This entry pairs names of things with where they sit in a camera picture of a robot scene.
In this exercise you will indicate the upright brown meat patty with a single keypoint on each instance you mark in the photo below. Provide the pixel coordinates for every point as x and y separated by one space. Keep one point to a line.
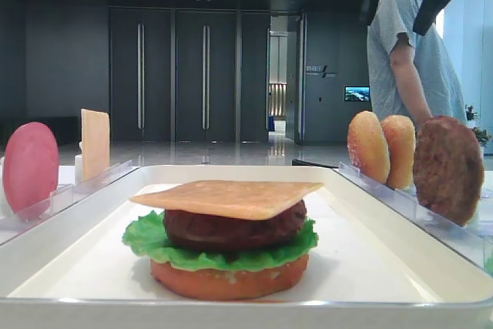
448 169

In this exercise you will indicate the lettuce leaf on burger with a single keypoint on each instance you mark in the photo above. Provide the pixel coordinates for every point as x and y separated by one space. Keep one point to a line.
147 236

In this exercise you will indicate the left long clear rail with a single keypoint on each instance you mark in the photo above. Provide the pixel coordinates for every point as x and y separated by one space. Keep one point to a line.
67 194

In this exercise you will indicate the right long clear rail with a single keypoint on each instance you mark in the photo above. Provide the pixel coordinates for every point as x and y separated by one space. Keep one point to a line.
473 241

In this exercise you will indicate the red tomato slice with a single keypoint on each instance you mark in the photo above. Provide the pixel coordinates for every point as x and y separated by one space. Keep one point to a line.
31 169

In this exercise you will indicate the bottom bun of burger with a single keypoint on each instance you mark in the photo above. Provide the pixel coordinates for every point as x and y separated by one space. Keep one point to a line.
224 285

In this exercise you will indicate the wall display screen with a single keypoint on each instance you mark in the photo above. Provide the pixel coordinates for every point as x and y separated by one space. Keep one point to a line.
357 94

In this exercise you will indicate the upright cheese slice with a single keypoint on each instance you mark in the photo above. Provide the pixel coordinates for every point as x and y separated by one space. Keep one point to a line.
95 145

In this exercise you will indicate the person in grey shirt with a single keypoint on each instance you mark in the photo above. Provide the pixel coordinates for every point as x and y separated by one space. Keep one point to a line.
410 74

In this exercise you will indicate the cheese slice on burger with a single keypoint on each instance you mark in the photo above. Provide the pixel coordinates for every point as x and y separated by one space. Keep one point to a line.
242 200

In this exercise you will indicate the sesame bun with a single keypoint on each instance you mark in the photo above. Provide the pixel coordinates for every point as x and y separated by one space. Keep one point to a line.
399 132
367 146

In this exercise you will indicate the white rectangular tray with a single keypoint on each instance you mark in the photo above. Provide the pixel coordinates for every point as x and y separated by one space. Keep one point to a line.
372 268

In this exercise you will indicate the meat patty on burger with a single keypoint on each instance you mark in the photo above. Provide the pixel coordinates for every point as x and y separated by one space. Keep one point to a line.
220 234

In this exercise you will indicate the sesame top bun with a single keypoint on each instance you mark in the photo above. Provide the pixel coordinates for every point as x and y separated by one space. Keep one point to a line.
367 146

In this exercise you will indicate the long clear rail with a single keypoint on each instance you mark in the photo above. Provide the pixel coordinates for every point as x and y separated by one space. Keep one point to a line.
473 241
67 194

